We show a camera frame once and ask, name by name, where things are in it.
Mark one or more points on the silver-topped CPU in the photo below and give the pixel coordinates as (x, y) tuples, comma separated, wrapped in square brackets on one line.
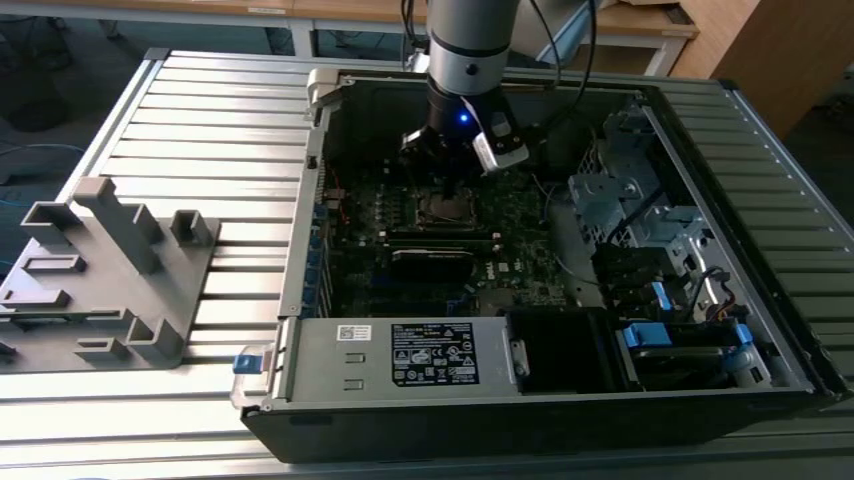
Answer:
[(456, 210)]

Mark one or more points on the CPU socket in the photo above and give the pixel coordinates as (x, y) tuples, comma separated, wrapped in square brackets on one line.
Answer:
[(421, 222)]

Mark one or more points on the silver metal drive cage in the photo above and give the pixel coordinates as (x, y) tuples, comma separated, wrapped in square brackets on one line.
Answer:
[(594, 187)]

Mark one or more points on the green motherboard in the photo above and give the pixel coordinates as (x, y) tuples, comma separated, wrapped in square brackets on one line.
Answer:
[(520, 250)]

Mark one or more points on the installed RAM stick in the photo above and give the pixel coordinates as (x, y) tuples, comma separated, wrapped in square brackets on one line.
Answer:
[(433, 267)]

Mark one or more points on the finned metal chipset heatsink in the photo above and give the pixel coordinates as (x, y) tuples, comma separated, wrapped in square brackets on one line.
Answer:
[(496, 300)]

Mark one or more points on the black disk bay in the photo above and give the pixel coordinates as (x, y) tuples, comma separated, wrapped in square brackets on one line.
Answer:
[(627, 262)]

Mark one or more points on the white barcode sticker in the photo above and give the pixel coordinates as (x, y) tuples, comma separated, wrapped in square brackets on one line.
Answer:
[(352, 332)]

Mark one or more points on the black power supply label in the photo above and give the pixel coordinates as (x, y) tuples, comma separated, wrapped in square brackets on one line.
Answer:
[(433, 355)]

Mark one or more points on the blue bay latch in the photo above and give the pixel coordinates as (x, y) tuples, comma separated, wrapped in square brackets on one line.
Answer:
[(660, 296)]

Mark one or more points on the black plastic fan housing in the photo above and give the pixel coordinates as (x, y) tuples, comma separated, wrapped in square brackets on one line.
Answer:
[(567, 350)]

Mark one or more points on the blue disk carrier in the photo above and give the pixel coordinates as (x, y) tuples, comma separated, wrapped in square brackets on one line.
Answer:
[(643, 335)]

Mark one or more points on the silver power supply unit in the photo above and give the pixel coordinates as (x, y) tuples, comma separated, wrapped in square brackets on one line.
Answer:
[(313, 370)]

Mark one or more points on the blue case latch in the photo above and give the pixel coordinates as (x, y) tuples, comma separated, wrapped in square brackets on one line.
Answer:
[(248, 364)]

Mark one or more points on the wooden cabinet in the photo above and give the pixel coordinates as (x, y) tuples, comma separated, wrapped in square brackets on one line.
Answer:
[(787, 50)]

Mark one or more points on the black hard disk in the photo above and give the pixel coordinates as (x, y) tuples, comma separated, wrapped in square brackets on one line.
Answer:
[(674, 367)]

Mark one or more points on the black PC case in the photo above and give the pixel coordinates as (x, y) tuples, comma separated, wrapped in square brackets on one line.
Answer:
[(467, 430)]

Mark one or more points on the grey parts rack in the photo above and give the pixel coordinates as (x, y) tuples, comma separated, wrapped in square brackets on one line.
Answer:
[(100, 280)]

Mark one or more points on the black office chair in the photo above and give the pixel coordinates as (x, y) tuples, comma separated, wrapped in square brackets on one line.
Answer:
[(33, 100)]

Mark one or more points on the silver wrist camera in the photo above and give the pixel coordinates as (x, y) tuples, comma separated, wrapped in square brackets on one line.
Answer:
[(500, 155)]

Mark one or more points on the wooden desk white frame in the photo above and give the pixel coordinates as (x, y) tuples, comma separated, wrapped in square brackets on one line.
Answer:
[(654, 27), (133, 5)]

